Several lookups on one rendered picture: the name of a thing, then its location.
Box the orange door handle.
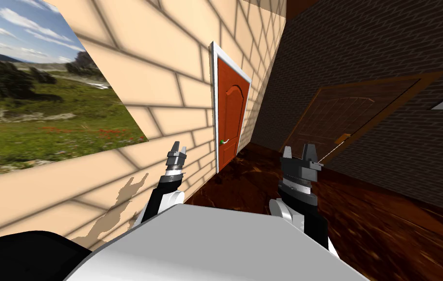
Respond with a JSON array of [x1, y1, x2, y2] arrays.
[[318, 133, 352, 163]]

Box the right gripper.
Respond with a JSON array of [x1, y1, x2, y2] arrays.
[[281, 143, 324, 182]]

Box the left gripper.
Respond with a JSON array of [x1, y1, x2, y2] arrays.
[[165, 141, 188, 172]]

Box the landscape window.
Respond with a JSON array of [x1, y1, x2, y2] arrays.
[[0, 0, 149, 181]]

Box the dark brown door leaf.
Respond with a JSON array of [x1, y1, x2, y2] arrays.
[[283, 79, 422, 164]]

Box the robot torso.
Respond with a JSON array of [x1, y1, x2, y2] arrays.
[[63, 204, 371, 281]]

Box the orange-red door leaf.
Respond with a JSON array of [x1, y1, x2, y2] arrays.
[[217, 56, 250, 173]]

